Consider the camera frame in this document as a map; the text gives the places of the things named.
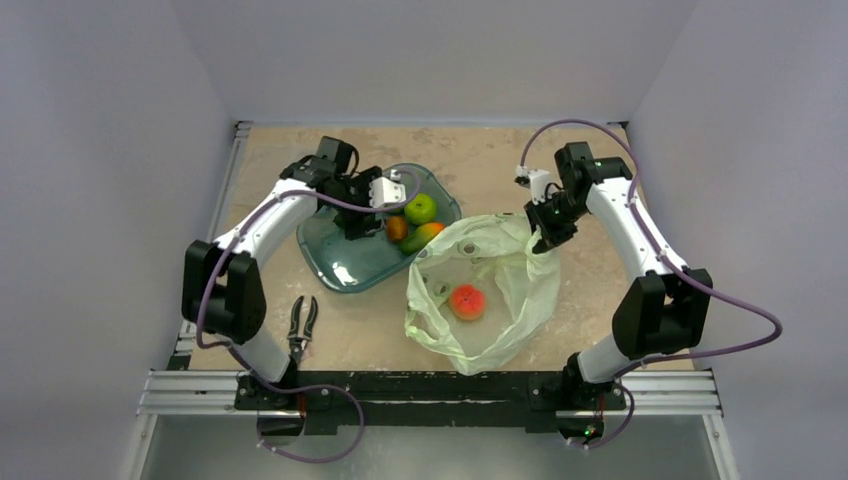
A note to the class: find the aluminium frame rail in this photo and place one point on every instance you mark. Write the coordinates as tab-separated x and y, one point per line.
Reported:
178	390

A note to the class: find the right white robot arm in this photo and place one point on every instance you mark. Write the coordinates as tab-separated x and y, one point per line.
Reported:
660	314

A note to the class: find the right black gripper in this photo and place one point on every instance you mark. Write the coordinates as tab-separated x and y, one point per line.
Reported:
549	221

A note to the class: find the green orange fake mango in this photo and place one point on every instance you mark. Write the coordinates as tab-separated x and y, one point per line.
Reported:
420	237

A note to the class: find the light green plastic bag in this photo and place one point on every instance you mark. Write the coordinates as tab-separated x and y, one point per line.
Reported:
493	253

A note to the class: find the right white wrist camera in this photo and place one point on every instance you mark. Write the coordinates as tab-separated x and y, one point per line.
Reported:
536	181

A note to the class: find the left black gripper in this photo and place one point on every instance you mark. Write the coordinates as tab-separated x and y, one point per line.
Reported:
354	226

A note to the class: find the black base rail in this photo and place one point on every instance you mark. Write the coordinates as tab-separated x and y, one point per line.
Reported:
535	401

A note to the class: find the brown fake kiwi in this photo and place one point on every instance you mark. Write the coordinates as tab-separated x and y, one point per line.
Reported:
396	228

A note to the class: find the teal plastic bin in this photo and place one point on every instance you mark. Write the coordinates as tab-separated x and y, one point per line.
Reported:
353	266

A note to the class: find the orange fake peach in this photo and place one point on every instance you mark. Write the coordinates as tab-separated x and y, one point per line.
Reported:
467	302

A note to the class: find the green fake apple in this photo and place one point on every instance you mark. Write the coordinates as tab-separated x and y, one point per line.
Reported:
420	210

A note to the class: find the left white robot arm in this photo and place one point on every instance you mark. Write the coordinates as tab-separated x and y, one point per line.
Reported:
222	290

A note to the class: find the black handled pliers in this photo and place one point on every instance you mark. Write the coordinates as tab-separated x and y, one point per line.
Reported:
300	332

